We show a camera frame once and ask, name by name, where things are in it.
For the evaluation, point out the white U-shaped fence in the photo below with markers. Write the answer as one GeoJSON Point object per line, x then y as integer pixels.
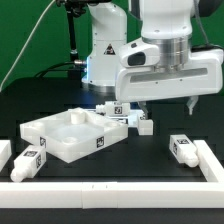
{"type": "Point", "coordinates": [87, 195]}

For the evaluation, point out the white marker sheet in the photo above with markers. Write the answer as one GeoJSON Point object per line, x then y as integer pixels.
{"type": "Point", "coordinates": [135, 118]}

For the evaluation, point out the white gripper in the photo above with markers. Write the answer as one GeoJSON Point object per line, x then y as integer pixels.
{"type": "Point", "coordinates": [201, 75]}

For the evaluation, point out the white square table top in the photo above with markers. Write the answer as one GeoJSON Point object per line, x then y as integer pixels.
{"type": "Point", "coordinates": [73, 134]}

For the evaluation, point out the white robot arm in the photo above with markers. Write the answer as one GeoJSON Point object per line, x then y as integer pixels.
{"type": "Point", "coordinates": [161, 63]}

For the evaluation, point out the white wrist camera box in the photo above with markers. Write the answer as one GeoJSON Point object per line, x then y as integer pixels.
{"type": "Point", "coordinates": [138, 53]}

